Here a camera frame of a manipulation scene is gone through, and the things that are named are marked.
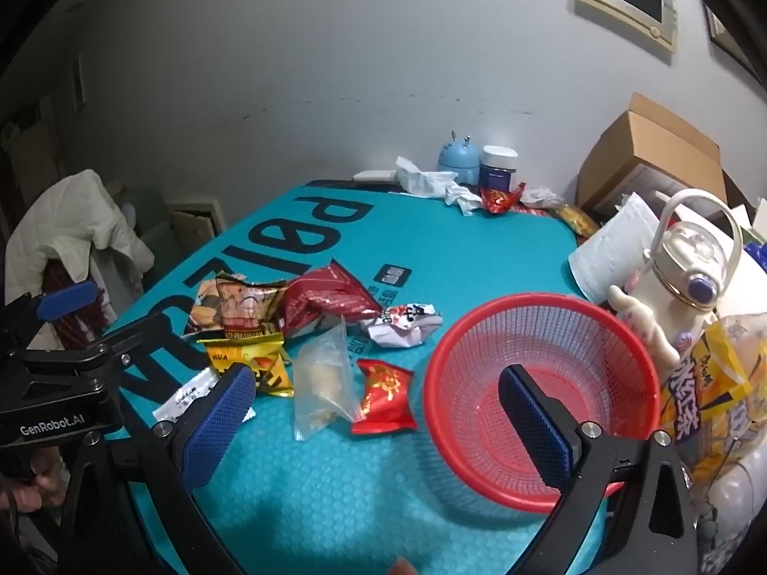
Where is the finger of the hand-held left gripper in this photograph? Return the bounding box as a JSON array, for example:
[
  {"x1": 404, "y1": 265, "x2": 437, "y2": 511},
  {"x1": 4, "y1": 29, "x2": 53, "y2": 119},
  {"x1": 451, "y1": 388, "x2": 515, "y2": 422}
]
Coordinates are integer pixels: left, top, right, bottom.
[
  {"x1": 12, "y1": 280, "x2": 100, "y2": 342},
  {"x1": 24, "y1": 314, "x2": 181, "y2": 381}
]

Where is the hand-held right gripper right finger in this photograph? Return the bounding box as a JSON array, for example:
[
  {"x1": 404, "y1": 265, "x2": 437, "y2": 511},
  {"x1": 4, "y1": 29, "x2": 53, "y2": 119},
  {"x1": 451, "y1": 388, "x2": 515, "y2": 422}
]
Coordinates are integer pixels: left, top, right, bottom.
[{"x1": 499, "y1": 364, "x2": 702, "y2": 575}]

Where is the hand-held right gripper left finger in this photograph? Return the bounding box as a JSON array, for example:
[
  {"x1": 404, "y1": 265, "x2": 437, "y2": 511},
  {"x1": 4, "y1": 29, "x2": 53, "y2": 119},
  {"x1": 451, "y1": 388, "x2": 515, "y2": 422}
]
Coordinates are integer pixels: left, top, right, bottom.
[{"x1": 57, "y1": 362, "x2": 258, "y2": 575}]

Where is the yellow snack packet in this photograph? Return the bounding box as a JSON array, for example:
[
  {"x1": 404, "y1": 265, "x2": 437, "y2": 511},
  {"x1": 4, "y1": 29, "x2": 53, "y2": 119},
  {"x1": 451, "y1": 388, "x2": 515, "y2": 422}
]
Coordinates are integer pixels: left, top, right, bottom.
[{"x1": 198, "y1": 332, "x2": 296, "y2": 399}]

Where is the red mesh plastic basket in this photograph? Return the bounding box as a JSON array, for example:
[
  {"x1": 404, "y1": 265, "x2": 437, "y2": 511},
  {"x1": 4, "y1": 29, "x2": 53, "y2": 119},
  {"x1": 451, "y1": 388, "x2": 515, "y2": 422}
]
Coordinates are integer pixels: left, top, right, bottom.
[{"x1": 422, "y1": 293, "x2": 663, "y2": 513}]

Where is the clear zip bag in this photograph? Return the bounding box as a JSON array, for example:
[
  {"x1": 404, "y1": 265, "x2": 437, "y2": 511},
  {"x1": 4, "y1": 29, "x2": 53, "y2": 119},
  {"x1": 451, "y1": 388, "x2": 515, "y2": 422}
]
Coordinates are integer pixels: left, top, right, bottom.
[{"x1": 291, "y1": 314, "x2": 357, "y2": 443}]

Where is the cartoon print snack packet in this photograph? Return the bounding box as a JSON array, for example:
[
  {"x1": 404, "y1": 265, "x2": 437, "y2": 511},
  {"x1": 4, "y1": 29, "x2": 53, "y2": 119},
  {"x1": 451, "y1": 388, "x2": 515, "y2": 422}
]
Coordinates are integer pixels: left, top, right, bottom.
[{"x1": 214, "y1": 271, "x2": 290, "y2": 336}]

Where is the small red snack packet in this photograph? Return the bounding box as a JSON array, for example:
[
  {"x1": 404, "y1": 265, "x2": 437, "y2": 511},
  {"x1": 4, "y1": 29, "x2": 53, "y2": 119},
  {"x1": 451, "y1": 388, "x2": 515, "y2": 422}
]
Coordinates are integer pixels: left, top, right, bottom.
[{"x1": 350, "y1": 358, "x2": 418, "y2": 437}]

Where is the dark red snack bag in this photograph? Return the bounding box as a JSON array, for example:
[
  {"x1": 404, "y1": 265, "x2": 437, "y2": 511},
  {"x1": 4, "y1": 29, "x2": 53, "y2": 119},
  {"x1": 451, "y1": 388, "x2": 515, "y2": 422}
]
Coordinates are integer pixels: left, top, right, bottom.
[{"x1": 279, "y1": 260, "x2": 384, "y2": 339}]

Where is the white snack packet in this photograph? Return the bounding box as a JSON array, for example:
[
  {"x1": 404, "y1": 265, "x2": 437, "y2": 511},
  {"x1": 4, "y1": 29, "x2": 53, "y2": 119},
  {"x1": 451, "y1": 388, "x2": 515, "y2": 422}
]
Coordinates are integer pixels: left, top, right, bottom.
[{"x1": 361, "y1": 302, "x2": 443, "y2": 349}]

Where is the person's left hand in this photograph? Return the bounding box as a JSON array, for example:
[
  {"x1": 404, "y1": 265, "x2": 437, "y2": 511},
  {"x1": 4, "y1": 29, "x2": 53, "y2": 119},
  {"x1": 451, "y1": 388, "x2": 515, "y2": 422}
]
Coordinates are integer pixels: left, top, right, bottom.
[{"x1": 0, "y1": 454, "x2": 70, "y2": 515}]

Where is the red checked cloth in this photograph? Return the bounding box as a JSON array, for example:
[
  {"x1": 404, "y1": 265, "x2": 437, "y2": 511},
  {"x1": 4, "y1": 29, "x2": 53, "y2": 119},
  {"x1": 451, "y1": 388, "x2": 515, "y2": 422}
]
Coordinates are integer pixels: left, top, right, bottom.
[{"x1": 42, "y1": 257, "x2": 117, "y2": 348}]

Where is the white paper label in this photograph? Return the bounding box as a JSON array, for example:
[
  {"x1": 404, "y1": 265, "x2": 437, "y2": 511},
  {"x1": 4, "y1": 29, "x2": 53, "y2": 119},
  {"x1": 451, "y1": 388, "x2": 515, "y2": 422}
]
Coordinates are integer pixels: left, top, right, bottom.
[{"x1": 152, "y1": 368, "x2": 253, "y2": 426}]

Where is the white cloth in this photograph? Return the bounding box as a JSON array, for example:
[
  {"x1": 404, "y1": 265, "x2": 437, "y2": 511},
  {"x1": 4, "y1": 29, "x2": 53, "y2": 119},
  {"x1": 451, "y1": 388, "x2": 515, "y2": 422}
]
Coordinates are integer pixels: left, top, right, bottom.
[{"x1": 6, "y1": 169, "x2": 155, "y2": 306}]

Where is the white floor box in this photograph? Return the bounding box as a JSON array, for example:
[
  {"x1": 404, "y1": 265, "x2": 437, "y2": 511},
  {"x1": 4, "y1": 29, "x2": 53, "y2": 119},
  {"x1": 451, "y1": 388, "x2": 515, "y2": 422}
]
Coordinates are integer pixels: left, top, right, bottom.
[{"x1": 166, "y1": 195, "x2": 225, "y2": 253}]

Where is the teal printed mat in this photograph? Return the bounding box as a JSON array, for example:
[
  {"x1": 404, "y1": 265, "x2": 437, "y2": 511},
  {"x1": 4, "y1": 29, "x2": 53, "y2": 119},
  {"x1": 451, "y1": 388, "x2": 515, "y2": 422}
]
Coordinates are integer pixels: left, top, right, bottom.
[{"x1": 102, "y1": 180, "x2": 609, "y2": 575}]

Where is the yellow label plastic bottle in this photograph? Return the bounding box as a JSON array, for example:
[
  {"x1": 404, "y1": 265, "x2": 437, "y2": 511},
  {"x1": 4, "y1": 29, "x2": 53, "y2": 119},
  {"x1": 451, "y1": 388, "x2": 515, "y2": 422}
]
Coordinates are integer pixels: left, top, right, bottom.
[{"x1": 659, "y1": 311, "x2": 767, "y2": 492}]

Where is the white paper towel roll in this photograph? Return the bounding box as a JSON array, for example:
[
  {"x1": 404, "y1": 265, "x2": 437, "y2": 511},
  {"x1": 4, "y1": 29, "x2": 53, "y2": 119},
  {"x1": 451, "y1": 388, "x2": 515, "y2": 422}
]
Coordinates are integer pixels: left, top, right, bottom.
[{"x1": 568, "y1": 193, "x2": 738, "y2": 306}]

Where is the white plastic bag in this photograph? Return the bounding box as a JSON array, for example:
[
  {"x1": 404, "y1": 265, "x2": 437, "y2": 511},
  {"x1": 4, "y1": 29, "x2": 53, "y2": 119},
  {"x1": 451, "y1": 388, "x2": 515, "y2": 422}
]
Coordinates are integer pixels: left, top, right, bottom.
[{"x1": 689, "y1": 449, "x2": 762, "y2": 575}]

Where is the yellow snack pack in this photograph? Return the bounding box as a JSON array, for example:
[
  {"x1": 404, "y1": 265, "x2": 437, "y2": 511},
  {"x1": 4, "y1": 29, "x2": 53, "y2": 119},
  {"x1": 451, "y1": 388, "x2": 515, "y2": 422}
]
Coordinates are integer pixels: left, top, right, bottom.
[{"x1": 557, "y1": 204, "x2": 600, "y2": 237}]

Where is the red foil wrapper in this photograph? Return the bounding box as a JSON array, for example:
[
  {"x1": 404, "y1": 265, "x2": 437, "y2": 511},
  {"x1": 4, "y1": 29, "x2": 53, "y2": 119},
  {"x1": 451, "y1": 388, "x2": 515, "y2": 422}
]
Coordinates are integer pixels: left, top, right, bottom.
[{"x1": 479, "y1": 183, "x2": 527, "y2": 215}]

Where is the crumpled white wrapper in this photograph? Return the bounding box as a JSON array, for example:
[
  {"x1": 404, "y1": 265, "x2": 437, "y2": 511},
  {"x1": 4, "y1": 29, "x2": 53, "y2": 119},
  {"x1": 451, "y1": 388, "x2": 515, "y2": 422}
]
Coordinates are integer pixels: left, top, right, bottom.
[{"x1": 520, "y1": 185, "x2": 565, "y2": 207}]

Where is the small crumpled white tissue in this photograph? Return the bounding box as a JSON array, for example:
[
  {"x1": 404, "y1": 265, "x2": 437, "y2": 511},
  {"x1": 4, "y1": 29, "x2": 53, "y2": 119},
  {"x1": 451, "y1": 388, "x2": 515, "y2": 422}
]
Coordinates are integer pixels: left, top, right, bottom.
[{"x1": 444, "y1": 184, "x2": 485, "y2": 217}]

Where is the dark blue jar white lid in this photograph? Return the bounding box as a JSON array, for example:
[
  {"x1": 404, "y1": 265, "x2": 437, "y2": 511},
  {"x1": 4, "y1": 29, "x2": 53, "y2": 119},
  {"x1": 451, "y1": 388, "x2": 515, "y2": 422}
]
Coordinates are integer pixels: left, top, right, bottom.
[{"x1": 479, "y1": 145, "x2": 520, "y2": 191}]

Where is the large crumpled white tissue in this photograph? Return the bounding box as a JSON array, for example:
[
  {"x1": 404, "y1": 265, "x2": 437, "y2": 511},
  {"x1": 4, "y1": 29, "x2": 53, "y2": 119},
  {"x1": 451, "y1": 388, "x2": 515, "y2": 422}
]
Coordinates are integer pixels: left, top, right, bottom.
[{"x1": 395, "y1": 156, "x2": 459, "y2": 198}]

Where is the blue round gadget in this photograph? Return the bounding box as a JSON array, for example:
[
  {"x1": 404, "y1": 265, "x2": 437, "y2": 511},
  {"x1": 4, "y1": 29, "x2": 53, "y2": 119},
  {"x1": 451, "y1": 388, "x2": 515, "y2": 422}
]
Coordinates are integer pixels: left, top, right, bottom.
[{"x1": 436, "y1": 130, "x2": 482, "y2": 186}]

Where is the cardboard box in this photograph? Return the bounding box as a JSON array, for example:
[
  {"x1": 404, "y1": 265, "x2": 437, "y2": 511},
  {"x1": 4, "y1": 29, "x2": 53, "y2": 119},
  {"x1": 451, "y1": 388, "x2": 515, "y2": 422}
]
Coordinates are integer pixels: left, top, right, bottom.
[{"x1": 576, "y1": 92, "x2": 729, "y2": 217}]

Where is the cream water bottle with handle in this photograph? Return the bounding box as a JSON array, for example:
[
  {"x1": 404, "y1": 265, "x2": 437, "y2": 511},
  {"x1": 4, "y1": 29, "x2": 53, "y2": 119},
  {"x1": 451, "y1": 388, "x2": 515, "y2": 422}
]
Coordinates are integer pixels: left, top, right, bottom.
[{"x1": 608, "y1": 187, "x2": 744, "y2": 384}]

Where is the wall frame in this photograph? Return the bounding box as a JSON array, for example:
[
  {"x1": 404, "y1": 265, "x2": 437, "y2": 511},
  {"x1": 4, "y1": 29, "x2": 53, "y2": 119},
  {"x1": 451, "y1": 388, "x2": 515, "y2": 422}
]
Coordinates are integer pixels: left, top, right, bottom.
[{"x1": 704, "y1": 6, "x2": 750, "y2": 69}]

